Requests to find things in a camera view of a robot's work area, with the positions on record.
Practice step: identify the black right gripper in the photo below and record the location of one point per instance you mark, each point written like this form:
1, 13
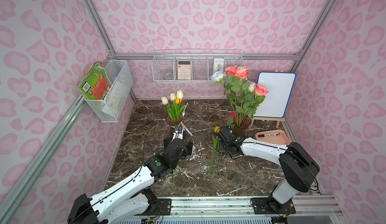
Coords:
221, 135

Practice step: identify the yellow artificial tulip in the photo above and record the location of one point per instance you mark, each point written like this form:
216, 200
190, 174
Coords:
217, 155

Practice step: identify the white artificial tulip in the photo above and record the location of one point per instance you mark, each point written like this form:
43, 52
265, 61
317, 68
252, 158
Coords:
174, 107
180, 95

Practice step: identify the pink artificial tulip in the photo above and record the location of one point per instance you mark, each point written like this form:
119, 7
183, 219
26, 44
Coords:
165, 102

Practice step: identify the white artificial rose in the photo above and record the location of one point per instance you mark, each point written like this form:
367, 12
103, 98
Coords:
219, 78
251, 87

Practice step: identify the pink artificial rose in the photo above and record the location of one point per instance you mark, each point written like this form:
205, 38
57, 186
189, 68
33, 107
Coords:
239, 77
230, 81

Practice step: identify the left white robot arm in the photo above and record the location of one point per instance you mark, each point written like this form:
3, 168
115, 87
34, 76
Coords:
131, 196

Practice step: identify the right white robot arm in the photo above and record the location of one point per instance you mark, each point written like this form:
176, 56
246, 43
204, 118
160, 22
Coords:
299, 168

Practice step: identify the right red glass vase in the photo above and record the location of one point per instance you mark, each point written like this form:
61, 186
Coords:
240, 129

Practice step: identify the red glass vase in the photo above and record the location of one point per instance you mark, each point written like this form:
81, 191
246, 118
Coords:
240, 129
171, 122

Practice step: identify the left red glass vase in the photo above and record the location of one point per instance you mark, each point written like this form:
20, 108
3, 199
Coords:
171, 122

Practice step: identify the black white whiteboard marker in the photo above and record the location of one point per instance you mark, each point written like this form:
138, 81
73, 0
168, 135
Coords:
267, 135

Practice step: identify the pink plastic tray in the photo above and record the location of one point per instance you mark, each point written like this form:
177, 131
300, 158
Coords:
281, 139

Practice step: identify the blue framed whiteboard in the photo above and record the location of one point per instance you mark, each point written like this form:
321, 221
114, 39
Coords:
274, 94

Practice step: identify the round metal tin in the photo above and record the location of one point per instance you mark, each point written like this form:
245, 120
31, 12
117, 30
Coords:
168, 76

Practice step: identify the white remote control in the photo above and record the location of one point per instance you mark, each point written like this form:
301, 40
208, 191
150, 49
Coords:
218, 64

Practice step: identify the pink calculator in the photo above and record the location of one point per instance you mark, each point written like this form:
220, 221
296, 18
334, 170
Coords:
184, 70

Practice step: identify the white mesh side basket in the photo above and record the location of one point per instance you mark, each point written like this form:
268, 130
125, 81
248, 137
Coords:
109, 110

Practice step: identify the green red book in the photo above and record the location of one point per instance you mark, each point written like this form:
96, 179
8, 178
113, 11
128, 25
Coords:
96, 84

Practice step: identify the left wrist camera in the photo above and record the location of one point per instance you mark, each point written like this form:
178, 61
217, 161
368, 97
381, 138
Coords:
178, 133

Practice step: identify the white wire wall basket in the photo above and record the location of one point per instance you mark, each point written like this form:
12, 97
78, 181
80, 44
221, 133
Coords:
202, 62

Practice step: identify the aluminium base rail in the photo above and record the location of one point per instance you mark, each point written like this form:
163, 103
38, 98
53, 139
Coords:
307, 209

